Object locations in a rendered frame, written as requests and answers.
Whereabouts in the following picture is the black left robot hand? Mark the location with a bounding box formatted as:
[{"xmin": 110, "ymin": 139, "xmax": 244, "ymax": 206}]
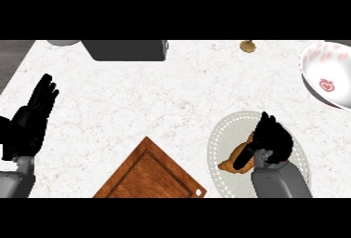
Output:
[{"xmin": 0, "ymin": 73, "xmax": 60, "ymax": 162}]

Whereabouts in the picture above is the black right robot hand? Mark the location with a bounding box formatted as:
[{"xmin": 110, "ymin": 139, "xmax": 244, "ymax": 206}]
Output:
[{"xmin": 231, "ymin": 111, "xmax": 294, "ymax": 171}]

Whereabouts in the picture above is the round pale grey placemat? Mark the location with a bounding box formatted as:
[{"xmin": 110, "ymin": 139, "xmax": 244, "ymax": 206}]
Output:
[{"xmin": 204, "ymin": 110, "xmax": 312, "ymax": 199}]

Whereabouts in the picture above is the golden brown croissant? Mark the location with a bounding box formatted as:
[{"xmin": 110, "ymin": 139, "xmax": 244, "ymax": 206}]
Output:
[{"xmin": 216, "ymin": 131, "xmax": 257, "ymax": 175}]

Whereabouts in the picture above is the white bowl with red prints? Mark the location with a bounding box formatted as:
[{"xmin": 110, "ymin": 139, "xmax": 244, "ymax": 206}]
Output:
[{"xmin": 299, "ymin": 41, "xmax": 351, "ymax": 112}]

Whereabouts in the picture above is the pale grey round object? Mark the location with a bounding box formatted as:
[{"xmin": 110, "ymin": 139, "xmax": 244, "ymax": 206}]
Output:
[{"xmin": 45, "ymin": 40, "xmax": 82, "ymax": 47}]

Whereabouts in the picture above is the brown wooden cutting board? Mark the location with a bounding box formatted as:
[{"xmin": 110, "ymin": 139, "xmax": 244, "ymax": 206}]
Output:
[{"xmin": 91, "ymin": 136, "xmax": 207, "ymax": 199}]

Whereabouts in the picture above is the small tan round object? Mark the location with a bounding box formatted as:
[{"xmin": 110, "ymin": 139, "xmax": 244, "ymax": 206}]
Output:
[{"xmin": 238, "ymin": 40, "xmax": 257, "ymax": 54}]

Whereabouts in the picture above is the dark grey box appliance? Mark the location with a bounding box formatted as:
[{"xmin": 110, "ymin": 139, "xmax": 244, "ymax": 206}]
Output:
[{"xmin": 80, "ymin": 40, "xmax": 169, "ymax": 62}]

